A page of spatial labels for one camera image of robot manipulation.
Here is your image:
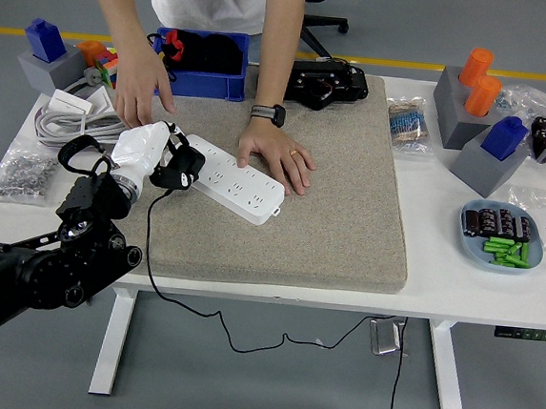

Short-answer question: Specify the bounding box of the person's right hand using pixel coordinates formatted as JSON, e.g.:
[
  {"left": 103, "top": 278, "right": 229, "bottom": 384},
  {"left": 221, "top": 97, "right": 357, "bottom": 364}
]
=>
[{"left": 110, "top": 42, "right": 182, "bottom": 133}]

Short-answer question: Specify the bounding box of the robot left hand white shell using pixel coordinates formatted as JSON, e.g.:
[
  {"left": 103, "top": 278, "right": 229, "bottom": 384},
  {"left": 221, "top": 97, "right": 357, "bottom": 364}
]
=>
[{"left": 108, "top": 116, "right": 210, "bottom": 194}]

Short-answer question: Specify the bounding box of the person's left hand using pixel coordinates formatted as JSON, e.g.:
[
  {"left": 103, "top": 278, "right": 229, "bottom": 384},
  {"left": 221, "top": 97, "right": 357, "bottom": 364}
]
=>
[{"left": 233, "top": 113, "right": 320, "bottom": 198}]

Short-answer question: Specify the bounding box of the white power strip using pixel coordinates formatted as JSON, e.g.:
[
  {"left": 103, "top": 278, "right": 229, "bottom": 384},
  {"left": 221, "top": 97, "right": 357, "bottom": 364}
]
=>
[{"left": 178, "top": 133, "right": 291, "bottom": 229}]

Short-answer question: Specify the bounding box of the black plug adapter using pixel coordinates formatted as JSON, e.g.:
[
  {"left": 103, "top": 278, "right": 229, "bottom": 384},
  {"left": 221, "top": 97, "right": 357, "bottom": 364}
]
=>
[{"left": 159, "top": 140, "right": 209, "bottom": 193}]

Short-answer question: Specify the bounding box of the thin black plug cord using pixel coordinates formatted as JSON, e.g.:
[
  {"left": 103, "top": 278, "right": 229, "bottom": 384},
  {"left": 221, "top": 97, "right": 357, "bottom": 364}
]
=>
[{"left": 134, "top": 184, "right": 389, "bottom": 366}]

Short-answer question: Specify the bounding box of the black wrist watch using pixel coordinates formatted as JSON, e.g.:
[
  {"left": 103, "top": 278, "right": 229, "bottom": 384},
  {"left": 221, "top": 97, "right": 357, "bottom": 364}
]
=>
[{"left": 249, "top": 100, "right": 288, "bottom": 129}]

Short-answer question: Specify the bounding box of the colourful puzzle cube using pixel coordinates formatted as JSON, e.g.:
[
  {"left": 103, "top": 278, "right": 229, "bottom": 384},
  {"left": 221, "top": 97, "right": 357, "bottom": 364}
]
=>
[{"left": 91, "top": 47, "right": 121, "bottom": 90}]

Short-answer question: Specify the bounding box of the orange plastic piece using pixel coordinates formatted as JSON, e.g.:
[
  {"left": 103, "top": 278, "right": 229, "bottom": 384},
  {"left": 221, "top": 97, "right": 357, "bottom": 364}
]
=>
[{"left": 72, "top": 38, "right": 108, "bottom": 69}]

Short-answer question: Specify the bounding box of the white flat box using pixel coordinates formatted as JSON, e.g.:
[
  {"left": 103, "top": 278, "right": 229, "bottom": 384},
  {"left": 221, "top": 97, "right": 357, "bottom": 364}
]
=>
[{"left": 46, "top": 88, "right": 96, "bottom": 116}]

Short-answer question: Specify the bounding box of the blue plastic bin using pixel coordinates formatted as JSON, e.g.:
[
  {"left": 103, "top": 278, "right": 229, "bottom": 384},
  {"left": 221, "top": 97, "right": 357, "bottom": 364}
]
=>
[{"left": 151, "top": 25, "right": 253, "bottom": 104}]

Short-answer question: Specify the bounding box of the grey-brown mat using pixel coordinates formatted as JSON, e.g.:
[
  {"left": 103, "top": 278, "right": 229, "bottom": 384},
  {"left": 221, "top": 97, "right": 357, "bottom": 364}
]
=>
[{"left": 113, "top": 54, "right": 426, "bottom": 298}]

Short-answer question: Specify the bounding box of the black mechanical device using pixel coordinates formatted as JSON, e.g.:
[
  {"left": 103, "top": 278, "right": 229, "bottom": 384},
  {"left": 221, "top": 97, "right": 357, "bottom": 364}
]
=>
[{"left": 283, "top": 55, "right": 373, "bottom": 117}]

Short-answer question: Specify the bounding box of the blue plastic block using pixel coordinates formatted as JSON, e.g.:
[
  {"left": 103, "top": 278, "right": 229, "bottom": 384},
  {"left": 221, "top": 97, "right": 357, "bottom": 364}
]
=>
[
  {"left": 478, "top": 112, "right": 531, "bottom": 166},
  {"left": 22, "top": 16, "right": 71, "bottom": 64}
]

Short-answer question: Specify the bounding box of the clear bag of metal nuts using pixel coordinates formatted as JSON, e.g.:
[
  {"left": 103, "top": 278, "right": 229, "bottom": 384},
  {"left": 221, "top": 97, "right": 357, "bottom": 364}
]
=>
[{"left": 0, "top": 139, "right": 62, "bottom": 209}]

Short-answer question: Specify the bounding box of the black office chair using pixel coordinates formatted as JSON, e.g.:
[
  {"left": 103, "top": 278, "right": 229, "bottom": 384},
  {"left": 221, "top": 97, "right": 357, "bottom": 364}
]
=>
[{"left": 297, "top": 0, "right": 353, "bottom": 64}]

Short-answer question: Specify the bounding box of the clear bag of resistors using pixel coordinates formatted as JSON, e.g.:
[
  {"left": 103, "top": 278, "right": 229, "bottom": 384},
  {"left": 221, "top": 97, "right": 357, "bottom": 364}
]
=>
[{"left": 382, "top": 93, "right": 440, "bottom": 157}]

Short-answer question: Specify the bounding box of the grey two-hole block holder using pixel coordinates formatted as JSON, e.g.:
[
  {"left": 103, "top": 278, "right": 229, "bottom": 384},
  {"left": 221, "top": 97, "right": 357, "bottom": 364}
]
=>
[{"left": 428, "top": 64, "right": 506, "bottom": 154}]

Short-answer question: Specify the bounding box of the white table leg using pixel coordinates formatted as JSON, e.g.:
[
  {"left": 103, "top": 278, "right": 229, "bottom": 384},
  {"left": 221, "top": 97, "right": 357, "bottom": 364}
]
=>
[
  {"left": 87, "top": 286, "right": 140, "bottom": 399},
  {"left": 419, "top": 317, "right": 477, "bottom": 409}
]

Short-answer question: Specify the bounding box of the black capacitor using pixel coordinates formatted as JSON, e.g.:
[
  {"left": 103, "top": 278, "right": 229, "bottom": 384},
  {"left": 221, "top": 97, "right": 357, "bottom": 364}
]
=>
[
  {"left": 476, "top": 207, "right": 501, "bottom": 235},
  {"left": 496, "top": 208, "right": 517, "bottom": 235},
  {"left": 462, "top": 209, "right": 482, "bottom": 237},
  {"left": 512, "top": 215, "right": 535, "bottom": 243}
]

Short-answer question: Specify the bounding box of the orange cylinder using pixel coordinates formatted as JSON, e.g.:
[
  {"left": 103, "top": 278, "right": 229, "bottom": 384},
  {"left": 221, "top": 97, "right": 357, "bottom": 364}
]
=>
[
  {"left": 457, "top": 46, "right": 496, "bottom": 90},
  {"left": 462, "top": 73, "right": 504, "bottom": 119}
]

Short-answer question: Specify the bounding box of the silver metal box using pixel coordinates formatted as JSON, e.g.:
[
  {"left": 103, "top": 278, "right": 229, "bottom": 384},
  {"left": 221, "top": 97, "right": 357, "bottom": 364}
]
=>
[{"left": 365, "top": 314, "right": 411, "bottom": 358}]

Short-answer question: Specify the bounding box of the pale blue plate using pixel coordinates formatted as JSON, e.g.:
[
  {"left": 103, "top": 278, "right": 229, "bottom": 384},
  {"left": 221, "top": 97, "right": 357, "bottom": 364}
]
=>
[{"left": 455, "top": 196, "right": 546, "bottom": 278}]

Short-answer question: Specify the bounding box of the crumpled clear plastic bag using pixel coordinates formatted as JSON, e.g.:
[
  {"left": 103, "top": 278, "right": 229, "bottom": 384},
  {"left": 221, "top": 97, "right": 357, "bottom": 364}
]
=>
[{"left": 493, "top": 82, "right": 546, "bottom": 124}]

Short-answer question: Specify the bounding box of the black desk control panel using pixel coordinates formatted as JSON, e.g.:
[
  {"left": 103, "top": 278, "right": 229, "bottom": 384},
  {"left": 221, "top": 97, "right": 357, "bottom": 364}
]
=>
[{"left": 494, "top": 324, "right": 546, "bottom": 343}]

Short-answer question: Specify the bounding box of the black drawstring pouch red trim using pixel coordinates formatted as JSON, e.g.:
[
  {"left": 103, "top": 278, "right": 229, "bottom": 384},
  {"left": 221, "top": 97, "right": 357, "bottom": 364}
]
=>
[{"left": 142, "top": 25, "right": 249, "bottom": 88}]

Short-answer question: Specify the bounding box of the grey coiled power cable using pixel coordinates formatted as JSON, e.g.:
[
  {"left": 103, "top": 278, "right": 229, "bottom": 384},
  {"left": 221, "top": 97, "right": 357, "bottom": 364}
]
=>
[{"left": 31, "top": 62, "right": 132, "bottom": 154}]

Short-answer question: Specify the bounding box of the black floor cable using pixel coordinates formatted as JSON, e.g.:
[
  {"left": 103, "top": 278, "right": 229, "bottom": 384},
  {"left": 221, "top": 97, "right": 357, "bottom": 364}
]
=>
[{"left": 386, "top": 316, "right": 411, "bottom": 409}]

